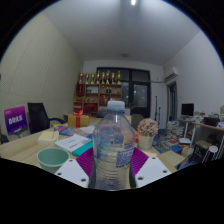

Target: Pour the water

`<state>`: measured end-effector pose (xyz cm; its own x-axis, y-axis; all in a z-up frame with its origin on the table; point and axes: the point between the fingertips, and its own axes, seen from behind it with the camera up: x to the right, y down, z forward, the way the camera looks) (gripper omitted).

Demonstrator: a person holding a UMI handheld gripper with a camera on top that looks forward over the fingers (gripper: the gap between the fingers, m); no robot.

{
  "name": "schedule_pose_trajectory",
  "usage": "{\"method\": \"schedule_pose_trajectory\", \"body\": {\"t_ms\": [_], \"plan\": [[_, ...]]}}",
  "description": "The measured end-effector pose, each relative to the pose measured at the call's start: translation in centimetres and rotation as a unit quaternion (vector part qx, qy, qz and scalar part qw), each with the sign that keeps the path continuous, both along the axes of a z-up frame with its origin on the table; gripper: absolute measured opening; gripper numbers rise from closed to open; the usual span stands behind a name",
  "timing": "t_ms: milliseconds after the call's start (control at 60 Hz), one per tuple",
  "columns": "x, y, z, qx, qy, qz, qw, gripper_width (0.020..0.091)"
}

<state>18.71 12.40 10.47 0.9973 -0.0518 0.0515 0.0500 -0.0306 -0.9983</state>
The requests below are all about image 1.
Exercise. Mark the white round stool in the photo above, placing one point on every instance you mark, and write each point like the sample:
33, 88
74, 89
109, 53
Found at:
211, 149

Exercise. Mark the thick pale yellow notepad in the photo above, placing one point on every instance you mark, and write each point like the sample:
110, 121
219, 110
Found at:
48, 136

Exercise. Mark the yellow gift box red ribbon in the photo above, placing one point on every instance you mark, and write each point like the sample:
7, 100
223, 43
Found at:
78, 120

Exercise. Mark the pale green cup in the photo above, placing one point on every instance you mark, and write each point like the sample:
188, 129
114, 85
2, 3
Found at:
52, 160

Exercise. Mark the grey office chair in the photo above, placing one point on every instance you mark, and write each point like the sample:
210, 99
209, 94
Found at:
137, 120

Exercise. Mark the white printed booklet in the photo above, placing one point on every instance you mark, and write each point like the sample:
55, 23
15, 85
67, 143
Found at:
71, 142

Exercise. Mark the clear plastic water bottle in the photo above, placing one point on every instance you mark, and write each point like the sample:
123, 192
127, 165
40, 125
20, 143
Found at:
112, 150

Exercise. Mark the blue printed book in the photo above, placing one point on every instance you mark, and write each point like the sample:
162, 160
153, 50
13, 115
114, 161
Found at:
65, 130

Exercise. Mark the purple sign board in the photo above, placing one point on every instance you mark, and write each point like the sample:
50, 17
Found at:
15, 120

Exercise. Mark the pile of books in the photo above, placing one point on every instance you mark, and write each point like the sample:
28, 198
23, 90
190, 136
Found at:
175, 133

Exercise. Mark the black computer monitor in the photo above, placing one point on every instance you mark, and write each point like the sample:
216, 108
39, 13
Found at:
187, 109

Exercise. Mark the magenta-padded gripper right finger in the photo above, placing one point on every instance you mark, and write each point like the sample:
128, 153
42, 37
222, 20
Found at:
154, 170

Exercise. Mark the pink flowers in white pot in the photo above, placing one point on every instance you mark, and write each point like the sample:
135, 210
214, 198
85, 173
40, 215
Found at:
147, 128

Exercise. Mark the wooden shelf unit with trophies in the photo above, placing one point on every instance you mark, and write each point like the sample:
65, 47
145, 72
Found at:
96, 95

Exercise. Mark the white air conditioner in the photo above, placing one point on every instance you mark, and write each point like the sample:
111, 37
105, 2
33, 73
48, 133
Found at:
170, 73

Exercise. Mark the teal book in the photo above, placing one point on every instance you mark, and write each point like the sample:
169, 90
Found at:
83, 149

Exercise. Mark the black office chair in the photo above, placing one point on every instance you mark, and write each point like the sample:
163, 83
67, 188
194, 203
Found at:
37, 116

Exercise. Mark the brown wooden stool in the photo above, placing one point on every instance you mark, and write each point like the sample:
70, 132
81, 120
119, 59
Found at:
201, 145

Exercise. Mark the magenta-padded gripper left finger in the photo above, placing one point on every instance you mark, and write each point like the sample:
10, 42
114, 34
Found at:
70, 172

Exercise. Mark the black tripod stand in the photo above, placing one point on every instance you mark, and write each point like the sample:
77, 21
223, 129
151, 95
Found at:
156, 106

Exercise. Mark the orange book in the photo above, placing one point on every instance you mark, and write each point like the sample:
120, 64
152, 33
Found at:
136, 140

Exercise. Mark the cluttered wooden side desk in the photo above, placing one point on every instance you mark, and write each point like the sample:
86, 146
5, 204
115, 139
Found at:
210, 126

